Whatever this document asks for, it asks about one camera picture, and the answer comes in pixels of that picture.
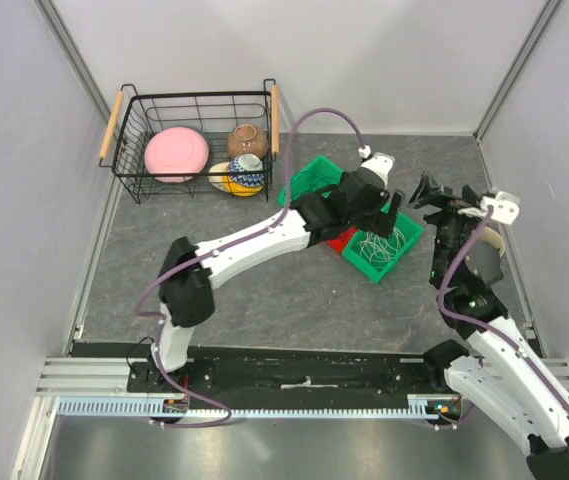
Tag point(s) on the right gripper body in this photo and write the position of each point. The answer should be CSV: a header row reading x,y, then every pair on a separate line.
x,y
452,229

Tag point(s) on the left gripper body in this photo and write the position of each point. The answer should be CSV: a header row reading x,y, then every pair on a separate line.
x,y
367,220

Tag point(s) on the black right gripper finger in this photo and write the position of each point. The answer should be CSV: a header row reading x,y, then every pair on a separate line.
x,y
469,198
429,193

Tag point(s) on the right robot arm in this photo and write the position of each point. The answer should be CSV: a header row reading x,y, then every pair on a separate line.
x,y
498,371

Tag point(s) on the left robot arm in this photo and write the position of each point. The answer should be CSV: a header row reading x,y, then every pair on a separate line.
x,y
191,272

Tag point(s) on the beige mug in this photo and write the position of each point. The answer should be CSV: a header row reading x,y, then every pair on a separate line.
x,y
494,239

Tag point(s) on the near green plastic bin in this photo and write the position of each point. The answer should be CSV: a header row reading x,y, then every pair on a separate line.
x,y
376,256

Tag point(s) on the green plastic bin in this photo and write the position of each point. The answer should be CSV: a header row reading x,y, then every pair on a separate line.
x,y
376,256
319,173

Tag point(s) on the far green plastic bin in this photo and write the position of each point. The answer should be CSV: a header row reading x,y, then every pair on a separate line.
x,y
319,173

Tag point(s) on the red plastic bin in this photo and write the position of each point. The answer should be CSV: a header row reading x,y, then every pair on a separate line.
x,y
341,241

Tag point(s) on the blue patterned bowl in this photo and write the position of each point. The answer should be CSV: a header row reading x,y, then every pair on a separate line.
x,y
246,170

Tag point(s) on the brown ceramic bowl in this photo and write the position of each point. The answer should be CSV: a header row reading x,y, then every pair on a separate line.
x,y
247,139

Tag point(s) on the yellow bowl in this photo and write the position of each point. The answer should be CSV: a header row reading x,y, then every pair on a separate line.
x,y
239,190

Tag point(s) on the cream bowl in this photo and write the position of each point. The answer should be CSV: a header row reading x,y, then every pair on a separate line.
x,y
217,175

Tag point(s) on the pink plate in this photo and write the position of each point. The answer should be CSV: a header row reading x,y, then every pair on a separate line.
x,y
176,154

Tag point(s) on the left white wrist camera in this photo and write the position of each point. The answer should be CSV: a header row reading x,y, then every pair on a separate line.
x,y
380,164

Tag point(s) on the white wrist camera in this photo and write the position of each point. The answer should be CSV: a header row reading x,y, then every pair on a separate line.
x,y
501,206
380,164

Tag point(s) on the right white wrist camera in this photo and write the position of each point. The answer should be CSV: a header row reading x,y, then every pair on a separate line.
x,y
501,206

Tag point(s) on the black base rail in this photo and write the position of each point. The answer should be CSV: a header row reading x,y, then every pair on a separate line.
x,y
219,372

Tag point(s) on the black wire basket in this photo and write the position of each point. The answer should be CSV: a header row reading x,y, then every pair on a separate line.
x,y
136,117

